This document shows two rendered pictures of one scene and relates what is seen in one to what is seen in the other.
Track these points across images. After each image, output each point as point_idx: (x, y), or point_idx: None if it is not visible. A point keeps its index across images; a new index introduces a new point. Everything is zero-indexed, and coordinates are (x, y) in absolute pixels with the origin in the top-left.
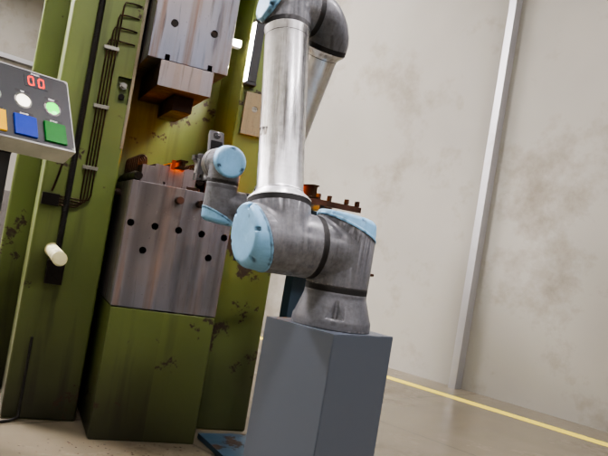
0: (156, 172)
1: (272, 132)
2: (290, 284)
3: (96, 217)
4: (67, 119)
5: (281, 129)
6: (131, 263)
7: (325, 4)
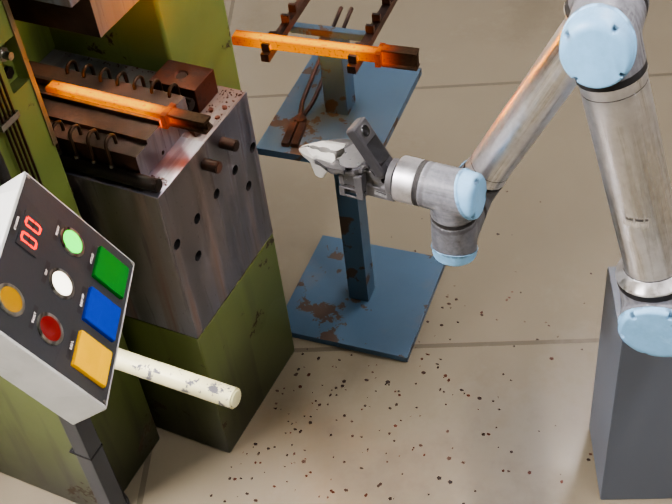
0: (152, 149)
1: (658, 223)
2: None
3: None
4: (88, 231)
5: (667, 214)
6: (195, 280)
7: (647, 4)
